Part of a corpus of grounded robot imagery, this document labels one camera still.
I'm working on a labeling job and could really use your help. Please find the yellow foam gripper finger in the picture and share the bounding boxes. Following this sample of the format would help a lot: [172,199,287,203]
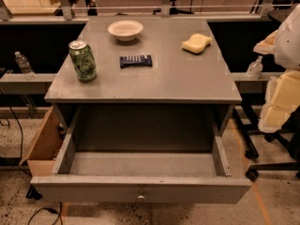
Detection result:
[258,70,300,133]
[253,31,278,54]

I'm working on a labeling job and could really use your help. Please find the yellow sponge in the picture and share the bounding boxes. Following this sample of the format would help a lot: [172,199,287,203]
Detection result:
[181,34,212,54]

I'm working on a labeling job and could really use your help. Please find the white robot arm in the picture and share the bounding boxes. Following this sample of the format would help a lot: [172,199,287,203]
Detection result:
[254,5,300,133]

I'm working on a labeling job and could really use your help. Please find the grey open top drawer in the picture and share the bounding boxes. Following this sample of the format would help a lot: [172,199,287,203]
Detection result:
[32,104,250,203]

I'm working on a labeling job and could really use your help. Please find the metal drawer knob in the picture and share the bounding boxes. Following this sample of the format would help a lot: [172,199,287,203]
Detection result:
[137,190,146,202]

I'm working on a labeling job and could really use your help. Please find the clear sanitizer pump bottle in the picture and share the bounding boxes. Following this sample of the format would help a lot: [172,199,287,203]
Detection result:
[246,55,263,80]

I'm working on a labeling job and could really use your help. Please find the grey side shelf right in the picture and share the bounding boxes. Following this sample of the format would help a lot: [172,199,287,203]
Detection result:
[232,72,281,94]

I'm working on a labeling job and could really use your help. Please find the grey side shelf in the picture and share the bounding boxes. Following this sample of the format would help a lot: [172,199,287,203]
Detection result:
[0,73,56,95]
[232,72,281,94]

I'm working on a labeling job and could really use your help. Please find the black office chair base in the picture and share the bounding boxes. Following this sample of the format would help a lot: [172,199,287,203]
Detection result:
[232,94,300,181]

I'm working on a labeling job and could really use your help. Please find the grey wooden cabinet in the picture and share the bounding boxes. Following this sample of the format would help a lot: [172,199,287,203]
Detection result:
[44,15,243,152]

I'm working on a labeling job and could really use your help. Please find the blue snack bar wrapper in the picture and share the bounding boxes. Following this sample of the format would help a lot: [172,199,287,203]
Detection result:
[120,54,152,68]

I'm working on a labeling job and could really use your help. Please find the white bowl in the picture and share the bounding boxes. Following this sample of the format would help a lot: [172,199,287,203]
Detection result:
[108,21,143,41]

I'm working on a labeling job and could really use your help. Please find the green soda can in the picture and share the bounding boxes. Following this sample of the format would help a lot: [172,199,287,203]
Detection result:
[68,40,97,82]

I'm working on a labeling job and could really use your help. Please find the clear plastic water bottle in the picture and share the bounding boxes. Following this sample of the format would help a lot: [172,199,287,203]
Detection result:
[15,52,36,81]

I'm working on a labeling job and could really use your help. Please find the brown cardboard box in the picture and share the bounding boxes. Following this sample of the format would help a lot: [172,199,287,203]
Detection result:
[20,107,62,176]

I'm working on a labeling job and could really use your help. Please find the grey side shelf left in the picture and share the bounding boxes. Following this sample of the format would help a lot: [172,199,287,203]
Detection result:
[0,73,56,95]

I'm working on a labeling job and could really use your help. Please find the metal railing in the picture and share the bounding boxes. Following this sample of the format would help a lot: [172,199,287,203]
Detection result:
[1,0,299,21]

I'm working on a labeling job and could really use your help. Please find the black floor cable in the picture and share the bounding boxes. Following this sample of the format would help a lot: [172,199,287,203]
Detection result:
[0,87,64,225]

